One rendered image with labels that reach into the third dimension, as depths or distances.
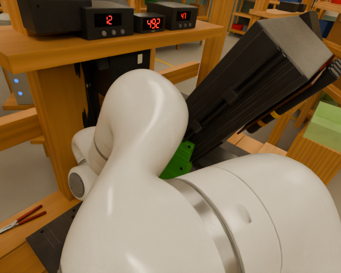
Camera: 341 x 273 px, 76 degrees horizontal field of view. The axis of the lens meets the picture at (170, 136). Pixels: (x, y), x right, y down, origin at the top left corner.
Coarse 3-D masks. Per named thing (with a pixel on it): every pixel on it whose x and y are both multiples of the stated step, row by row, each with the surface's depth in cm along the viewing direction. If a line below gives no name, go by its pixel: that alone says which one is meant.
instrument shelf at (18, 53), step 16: (0, 32) 54; (16, 32) 55; (160, 32) 75; (176, 32) 78; (192, 32) 85; (208, 32) 94; (0, 48) 45; (16, 48) 46; (32, 48) 47; (48, 48) 49; (64, 48) 50; (80, 48) 53; (96, 48) 56; (112, 48) 60; (128, 48) 64; (144, 48) 69; (0, 64) 47; (16, 64) 44; (32, 64) 47; (48, 64) 49; (64, 64) 52
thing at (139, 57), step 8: (112, 56) 63; (120, 56) 65; (128, 56) 68; (136, 56) 70; (144, 56) 73; (112, 64) 64; (120, 64) 67; (128, 64) 69; (136, 64) 72; (144, 64) 75; (96, 72) 70; (104, 72) 67; (112, 72) 66; (120, 72) 68; (96, 80) 72; (104, 80) 69; (112, 80) 67; (96, 88) 74; (104, 88) 71; (104, 96) 73
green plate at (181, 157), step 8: (184, 144) 73; (192, 144) 71; (176, 152) 75; (184, 152) 73; (192, 152) 73; (176, 160) 76; (184, 160) 74; (168, 168) 79; (176, 168) 77; (184, 168) 75; (160, 176) 82; (168, 176) 79; (176, 176) 77
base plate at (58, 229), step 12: (228, 144) 136; (240, 156) 128; (192, 168) 115; (60, 216) 85; (72, 216) 86; (48, 228) 81; (60, 228) 81; (36, 240) 77; (48, 240) 77; (60, 240) 78; (36, 252) 74; (48, 252) 74; (60, 252) 75; (48, 264) 71
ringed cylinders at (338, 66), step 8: (328, 64) 68; (336, 64) 62; (328, 72) 56; (336, 72) 57; (320, 80) 58; (328, 80) 57; (312, 88) 60; (320, 88) 59; (296, 96) 63; (304, 96) 62; (288, 104) 65; (296, 104) 65; (272, 112) 69; (280, 112) 68; (264, 120) 72; (272, 120) 72; (248, 128) 77; (256, 128) 75
